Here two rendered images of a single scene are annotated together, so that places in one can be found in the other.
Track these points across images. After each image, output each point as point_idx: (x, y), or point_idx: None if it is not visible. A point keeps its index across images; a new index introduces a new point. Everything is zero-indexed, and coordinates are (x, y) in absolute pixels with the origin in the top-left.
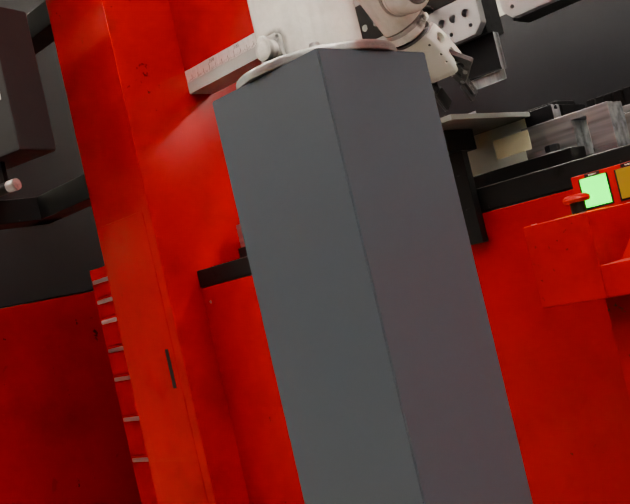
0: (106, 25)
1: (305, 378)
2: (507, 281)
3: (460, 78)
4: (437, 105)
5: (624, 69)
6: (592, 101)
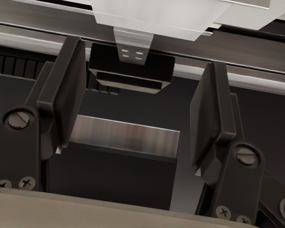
0: None
1: None
2: None
3: None
4: None
5: (96, 116)
6: (110, 89)
